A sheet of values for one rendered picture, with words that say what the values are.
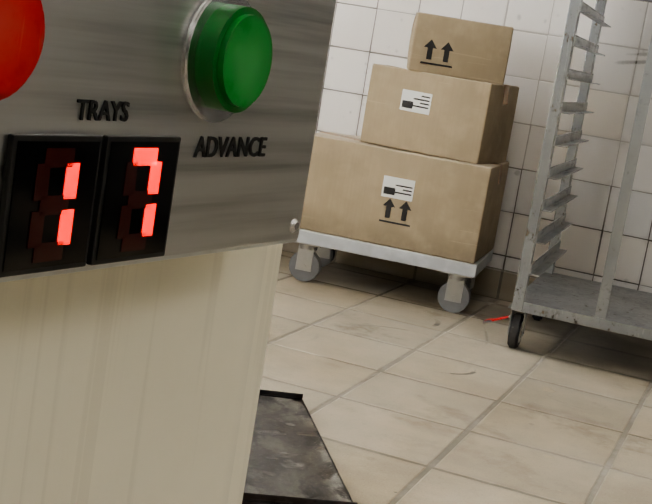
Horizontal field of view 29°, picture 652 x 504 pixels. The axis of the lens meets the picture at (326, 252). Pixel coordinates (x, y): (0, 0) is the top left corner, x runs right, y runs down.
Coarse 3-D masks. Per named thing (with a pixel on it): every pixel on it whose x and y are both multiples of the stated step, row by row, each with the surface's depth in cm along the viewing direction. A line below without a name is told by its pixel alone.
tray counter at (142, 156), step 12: (144, 156) 33; (156, 156) 34; (132, 168) 33; (156, 168) 34; (132, 180) 33; (156, 180) 34; (132, 192) 33; (144, 192) 34; (156, 192) 34; (132, 204) 33; (144, 204) 34; (120, 216) 33; (144, 216) 34; (120, 228) 33; (144, 228) 34; (132, 240) 34; (144, 240) 34
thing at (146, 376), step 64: (192, 256) 43; (256, 256) 46; (0, 320) 35; (64, 320) 37; (128, 320) 40; (192, 320) 43; (256, 320) 48; (0, 384) 35; (64, 384) 38; (128, 384) 41; (192, 384) 44; (256, 384) 49; (0, 448) 36; (64, 448) 39; (128, 448) 42; (192, 448) 45
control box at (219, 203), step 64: (64, 0) 30; (128, 0) 32; (192, 0) 34; (256, 0) 37; (320, 0) 40; (64, 64) 30; (128, 64) 32; (192, 64) 34; (320, 64) 41; (0, 128) 29; (64, 128) 31; (128, 128) 33; (192, 128) 35; (256, 128) 39; (0, 192) 29; (192, 192) 36; (256, 192) 39; (0, 256) 29; (64, 256) 31; (128, 256) 34
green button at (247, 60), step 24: (216, 24) 34; (240, 24) 35; (264, 24) 36; (216, 48) 34; (240, 48) 35; (264, 48) 36; (216, 72) 34; (240, 72) 35; (264, 72) 36; (216, 96) 35; (240, 96) 35
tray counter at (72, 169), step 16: (48, 160) 30; (64, 160) 30; (48, 176) 30; (64, 192) 31; (48, 208) 30; (64, 208) 31; (32, 224) 30; (64, 224) 31; (32, 240) 30; (64, 240) 31; (48, 256) 31
